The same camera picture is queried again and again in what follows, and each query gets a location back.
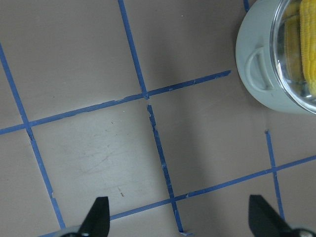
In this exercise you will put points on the corn left gripper black right finger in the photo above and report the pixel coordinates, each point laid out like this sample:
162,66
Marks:
264,221

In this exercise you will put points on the corn left gripper black left finger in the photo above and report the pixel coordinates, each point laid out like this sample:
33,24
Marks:
97,221

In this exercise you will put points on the yellow corn cob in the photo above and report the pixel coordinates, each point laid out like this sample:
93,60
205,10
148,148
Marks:
300,42

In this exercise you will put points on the white electric cooking pot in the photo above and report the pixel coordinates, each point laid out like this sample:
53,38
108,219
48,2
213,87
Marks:
254,62

